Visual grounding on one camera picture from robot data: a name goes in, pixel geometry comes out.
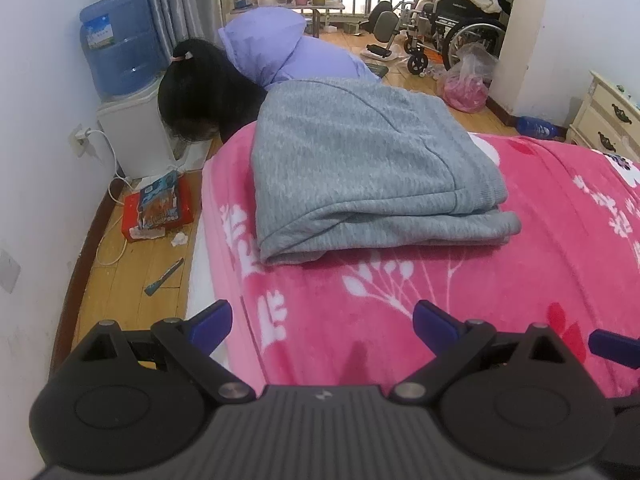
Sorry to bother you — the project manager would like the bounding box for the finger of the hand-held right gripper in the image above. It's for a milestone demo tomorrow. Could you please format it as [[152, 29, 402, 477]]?
[[587, 328, 640, 367]]

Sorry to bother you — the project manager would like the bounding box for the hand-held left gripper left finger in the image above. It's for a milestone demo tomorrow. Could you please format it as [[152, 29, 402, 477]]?
[[75, 300, 258, 406]]

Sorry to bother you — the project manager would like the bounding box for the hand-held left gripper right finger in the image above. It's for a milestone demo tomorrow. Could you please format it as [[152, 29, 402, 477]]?
[[390, 300, 573, 406]]

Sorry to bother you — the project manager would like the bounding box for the grey sweatshirt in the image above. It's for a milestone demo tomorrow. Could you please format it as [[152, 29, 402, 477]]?
[[251, 76, 524, 267]]

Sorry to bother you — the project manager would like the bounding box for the white mattress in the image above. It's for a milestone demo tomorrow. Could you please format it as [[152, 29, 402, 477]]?
[[184, 219, 242, 362]]

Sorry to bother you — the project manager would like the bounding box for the teal pen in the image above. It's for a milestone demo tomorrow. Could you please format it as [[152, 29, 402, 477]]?
[[143, 256, 186, 298]]

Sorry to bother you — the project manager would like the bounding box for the pink floral blanket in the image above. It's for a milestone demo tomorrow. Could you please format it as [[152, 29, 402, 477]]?
[[201, 121, 640, 400]]

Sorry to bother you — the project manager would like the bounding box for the red snack box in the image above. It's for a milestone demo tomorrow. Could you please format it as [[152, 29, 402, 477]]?
[[121, 169, 197, 244]]

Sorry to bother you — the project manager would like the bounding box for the white water dispenser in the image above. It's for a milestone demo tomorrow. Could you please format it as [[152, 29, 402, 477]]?
[[96, 81, 184, 182]]

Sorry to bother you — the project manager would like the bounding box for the blue plastic bottle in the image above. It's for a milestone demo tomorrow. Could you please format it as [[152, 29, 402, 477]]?
[[514, 115, 559, 141]]

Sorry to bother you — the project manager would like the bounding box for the cream nightstand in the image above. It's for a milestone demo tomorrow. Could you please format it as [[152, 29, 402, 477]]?
[[564, 69, 640, 165]]

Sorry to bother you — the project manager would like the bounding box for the plastic bag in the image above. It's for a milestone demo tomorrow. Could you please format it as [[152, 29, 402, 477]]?
[[436, 41, 499, 114]]

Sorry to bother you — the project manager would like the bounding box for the wheelchair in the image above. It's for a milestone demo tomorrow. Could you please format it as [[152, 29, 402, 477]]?
[[366, 0, 509, 79]]

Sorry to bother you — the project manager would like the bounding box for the blue water bottle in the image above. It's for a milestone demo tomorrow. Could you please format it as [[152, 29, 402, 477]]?
[[78, 0, 169, 99]]

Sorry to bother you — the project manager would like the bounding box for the grey curtain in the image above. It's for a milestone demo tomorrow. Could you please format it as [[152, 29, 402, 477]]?
[[106, 0, 227, 62]]

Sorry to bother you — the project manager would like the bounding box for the small table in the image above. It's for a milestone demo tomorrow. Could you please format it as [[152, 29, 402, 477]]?
[[229, 0, 347, 41]]

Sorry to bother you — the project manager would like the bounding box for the white cable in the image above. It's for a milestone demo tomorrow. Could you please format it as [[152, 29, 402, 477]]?
[[84, 126, 147, 267]]

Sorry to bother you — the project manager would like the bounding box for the wall socket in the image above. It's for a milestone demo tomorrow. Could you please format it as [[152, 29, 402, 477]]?
[[66, 121, 94, 159]]

